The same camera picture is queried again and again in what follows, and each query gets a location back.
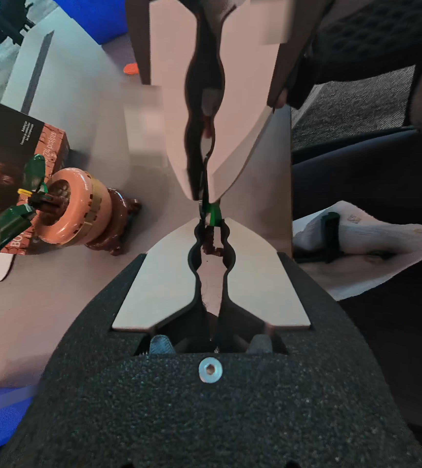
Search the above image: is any person's right hand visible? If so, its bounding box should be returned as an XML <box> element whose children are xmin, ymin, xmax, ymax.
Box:
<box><xmin>268</xmin><ymin>86</ymin><xmax>289</xmax><ymax>110</ymax></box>

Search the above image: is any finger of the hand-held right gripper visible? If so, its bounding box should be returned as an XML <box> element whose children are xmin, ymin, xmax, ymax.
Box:
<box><xmin>204</xmin><ymin>0</ymin><xmax>282</xmax><ymax>202</ymax></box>
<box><xmin>149</xmin><ymin>0</ymin><xmax>206</xmax><ymax>202</ymax></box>

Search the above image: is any black orchid print box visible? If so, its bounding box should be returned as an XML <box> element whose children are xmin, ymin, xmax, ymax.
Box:
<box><xmin>0</xmin><ymin>93</ymin><xmax>70</xmax><ymax>256</ymax></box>

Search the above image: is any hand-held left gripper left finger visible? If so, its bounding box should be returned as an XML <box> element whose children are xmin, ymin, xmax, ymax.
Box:
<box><xmin>111</xmin><ymin>218</ymin><xmax>202</xmax><ymax>333</ymax></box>

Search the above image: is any toy brick flower pot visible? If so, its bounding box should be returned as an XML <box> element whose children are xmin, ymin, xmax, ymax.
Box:
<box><xmin>0</xmin><ymin>154</ymin><xmax>142</xmax><ymax>279</ymax></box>

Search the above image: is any black curved brick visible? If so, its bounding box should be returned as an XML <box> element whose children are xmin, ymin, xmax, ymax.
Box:
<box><xmin>321</xmin><ymin>211</ymin><xmax>345</xmax><ymax>264</ymax></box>

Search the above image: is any brown stem brick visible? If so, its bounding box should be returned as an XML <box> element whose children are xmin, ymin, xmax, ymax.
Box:
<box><xmin>202</xmin><ymin>225</ymin><xmax>223</xmax><ymax>256</ymax></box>

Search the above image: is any grey desk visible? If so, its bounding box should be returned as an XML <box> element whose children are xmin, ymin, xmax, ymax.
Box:
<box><xmin>0</xmin><ymin>5</ymin><xmax>293</xmax><ymax>390</ymax></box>

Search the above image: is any black mesh chair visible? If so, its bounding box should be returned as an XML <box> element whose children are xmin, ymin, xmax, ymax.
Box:
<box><xmin>317</xmin><ymin>0</ymin><xmax>422</xmax><ymax>85</ymax></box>

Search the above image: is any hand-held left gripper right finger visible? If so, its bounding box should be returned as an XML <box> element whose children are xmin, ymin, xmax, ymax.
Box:
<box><xmin>220</xmin><ymin>218</ymin><xmax>312</xmax><ymax>328</ymax></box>

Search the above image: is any black office chair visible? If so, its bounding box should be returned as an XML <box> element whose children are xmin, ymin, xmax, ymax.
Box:
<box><xmin>0</xmin><ymin>0</ymin><xmax>34</xmax><ymax>45</ymax></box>

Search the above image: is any bright green small brick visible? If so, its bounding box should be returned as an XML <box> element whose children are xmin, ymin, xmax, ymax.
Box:
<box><xmin>197</xmin><ymin>155</ymin><xmax>223</xmax><ymax>228</ymax></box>

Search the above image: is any white paper bag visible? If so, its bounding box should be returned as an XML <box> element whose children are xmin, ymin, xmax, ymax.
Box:
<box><xmin>292</xmin><ymin>200</ymin><xmax>422</xmax><ymax>301</ymax></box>

